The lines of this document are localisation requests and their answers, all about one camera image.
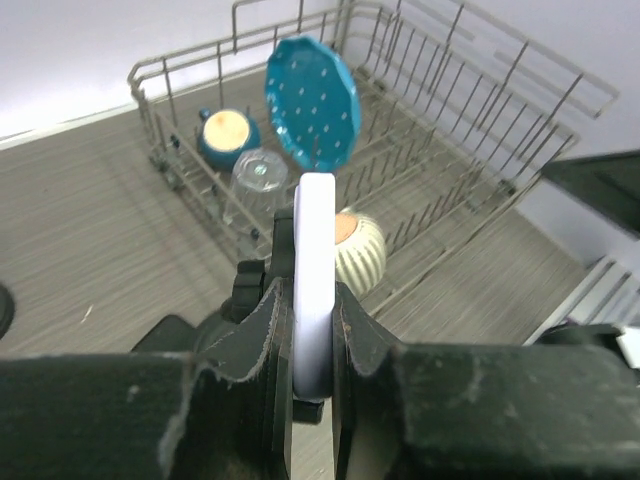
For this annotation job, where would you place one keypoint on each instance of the teal speckled plate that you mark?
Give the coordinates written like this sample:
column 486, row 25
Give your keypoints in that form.
column 314, row 104

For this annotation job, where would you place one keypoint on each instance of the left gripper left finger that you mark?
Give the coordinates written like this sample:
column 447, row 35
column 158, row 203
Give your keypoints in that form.
column 235, row 416

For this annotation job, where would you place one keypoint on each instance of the clear glass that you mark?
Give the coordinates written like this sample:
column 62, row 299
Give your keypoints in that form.
column 258, row 182

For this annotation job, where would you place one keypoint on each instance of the blue mug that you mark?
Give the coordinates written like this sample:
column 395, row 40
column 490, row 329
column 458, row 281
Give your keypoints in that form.
column 224, row 135

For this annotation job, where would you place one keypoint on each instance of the striped ceramic mug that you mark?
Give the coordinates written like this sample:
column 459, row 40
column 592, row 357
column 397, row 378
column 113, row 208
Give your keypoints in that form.
column 360, row 252

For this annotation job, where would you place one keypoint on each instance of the white case phone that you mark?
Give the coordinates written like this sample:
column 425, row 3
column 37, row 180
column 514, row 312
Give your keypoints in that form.
column 314, row 285

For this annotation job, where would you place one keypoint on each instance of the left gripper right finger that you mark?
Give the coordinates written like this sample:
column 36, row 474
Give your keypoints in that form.
column 367, row 436

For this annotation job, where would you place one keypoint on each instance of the black round base stand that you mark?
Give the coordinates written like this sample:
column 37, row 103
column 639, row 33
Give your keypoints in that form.
column 7, row 309

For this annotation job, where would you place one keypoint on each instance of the grey wire dish rack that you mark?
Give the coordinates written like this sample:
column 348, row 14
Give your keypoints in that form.
column 459, row 112

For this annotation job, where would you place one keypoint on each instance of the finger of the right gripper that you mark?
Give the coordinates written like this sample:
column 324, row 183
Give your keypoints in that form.
column 608, row 183

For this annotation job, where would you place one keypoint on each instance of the black tall pole stand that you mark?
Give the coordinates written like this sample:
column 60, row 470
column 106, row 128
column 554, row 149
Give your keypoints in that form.
column 172, row 339

